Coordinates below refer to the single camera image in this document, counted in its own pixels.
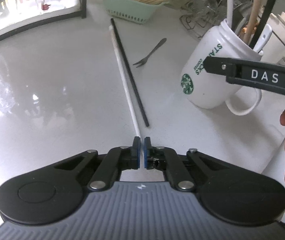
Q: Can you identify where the upturned drinking glass middle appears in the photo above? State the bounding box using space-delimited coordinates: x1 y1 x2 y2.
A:
15 0 39 16

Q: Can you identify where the black dish rack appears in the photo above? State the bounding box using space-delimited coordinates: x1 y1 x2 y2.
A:
0 0 87 41

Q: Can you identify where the white chopstick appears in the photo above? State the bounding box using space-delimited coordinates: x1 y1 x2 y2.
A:
109 25 142 138
226 0 234 29

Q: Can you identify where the black chopstick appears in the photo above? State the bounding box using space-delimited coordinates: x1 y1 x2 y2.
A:
111 18 149 127
249 0 276 49

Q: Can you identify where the wire glass drying rack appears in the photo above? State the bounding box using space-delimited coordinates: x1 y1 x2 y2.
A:
180 0 253 40

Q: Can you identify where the brown wooden chopstick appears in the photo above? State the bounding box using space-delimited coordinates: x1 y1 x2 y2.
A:
243 0 262 44

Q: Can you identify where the white electric cooker pot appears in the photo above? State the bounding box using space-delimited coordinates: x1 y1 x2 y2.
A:
261 11 285 66

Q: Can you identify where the white ceramic utensil jar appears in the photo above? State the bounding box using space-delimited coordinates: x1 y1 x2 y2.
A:
180 19 262 116

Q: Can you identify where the white ceramic soup spoon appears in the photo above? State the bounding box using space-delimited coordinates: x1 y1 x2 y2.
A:
253 24 273 53

